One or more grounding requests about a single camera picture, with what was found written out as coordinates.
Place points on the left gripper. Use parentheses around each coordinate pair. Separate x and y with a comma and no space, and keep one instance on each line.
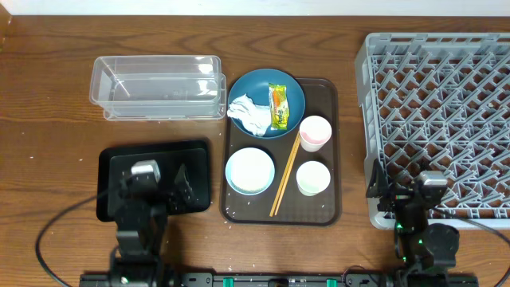
(190,199)

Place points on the black tray lid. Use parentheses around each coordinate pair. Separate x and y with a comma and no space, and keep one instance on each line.
(115,163)

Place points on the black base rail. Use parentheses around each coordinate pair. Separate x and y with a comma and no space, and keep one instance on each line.
(232,280)

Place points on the white tissue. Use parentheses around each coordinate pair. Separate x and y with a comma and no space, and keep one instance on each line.
(255,118)

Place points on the yellow green snack wrapper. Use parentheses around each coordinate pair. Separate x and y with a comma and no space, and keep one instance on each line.
(279,108)

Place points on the blue plate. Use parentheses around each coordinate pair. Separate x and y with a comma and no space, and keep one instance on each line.
(255,85)

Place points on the white green plastic cup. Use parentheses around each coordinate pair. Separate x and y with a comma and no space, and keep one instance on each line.
(312,178)

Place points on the light blue rice bowl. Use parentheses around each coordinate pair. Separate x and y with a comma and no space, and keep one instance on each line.
(250,171)

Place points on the wooden chopstick left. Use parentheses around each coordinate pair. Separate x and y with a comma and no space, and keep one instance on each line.
(283,177)

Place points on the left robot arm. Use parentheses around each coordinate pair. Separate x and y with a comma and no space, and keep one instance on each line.
(139,247)

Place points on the wooden chopstick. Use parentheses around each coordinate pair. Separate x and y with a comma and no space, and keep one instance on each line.
(287,177)
(283,177)

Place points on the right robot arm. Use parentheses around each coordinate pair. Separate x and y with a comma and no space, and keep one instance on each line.
(428,250)

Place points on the wooden chopstick right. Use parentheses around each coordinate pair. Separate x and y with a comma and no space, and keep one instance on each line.
(287,177)

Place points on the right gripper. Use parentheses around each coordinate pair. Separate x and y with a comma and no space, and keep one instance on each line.
(378,186)

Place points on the grey dishwasher rack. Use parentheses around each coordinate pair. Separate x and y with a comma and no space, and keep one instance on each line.
(440,101)

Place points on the brown serving tray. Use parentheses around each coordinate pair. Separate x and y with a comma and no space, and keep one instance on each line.
(322,209)

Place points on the clear plastic waste bin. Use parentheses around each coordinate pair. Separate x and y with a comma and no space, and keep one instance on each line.
(159,87)

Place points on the pink plastic cup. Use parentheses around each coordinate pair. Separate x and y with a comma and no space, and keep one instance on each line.
(315,132)

